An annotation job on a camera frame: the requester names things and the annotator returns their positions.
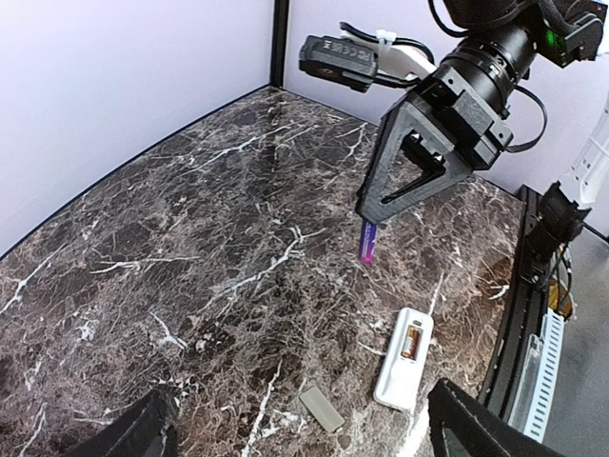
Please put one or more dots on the clear acrylic plate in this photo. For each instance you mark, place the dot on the clear acrylic plate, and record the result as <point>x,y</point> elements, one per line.
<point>527,384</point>

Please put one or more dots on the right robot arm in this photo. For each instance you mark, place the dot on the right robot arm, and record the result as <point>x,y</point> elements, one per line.
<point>504,37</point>

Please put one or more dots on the grey battery cover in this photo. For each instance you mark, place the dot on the grey battery cover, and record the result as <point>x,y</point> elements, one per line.
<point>322,410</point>

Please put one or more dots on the white slotted cable duct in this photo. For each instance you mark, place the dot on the white slotted cable duct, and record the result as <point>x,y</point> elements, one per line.
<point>546,377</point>

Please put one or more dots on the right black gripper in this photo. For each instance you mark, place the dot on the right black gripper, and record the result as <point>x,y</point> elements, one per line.
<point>423,149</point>

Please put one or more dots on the left black frame post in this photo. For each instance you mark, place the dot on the left black frame post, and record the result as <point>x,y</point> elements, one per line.
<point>279,43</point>

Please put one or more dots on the black front rail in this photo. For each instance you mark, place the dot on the black front rail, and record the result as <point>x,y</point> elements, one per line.
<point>525,305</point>

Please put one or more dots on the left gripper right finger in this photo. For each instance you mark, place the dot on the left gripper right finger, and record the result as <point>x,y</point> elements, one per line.
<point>461,426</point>

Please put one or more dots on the white remote control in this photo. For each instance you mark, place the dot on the white remote control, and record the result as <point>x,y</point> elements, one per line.
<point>399,379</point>

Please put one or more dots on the blue battery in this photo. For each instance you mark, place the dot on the blue battery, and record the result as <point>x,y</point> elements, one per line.
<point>367,241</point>

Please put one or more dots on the orange battery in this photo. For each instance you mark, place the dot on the orange battery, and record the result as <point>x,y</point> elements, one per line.
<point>411,342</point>

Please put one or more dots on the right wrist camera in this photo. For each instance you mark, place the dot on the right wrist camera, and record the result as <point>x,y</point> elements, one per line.
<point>358,61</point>

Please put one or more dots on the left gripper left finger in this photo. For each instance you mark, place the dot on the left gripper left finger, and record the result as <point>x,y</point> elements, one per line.
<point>147,428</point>

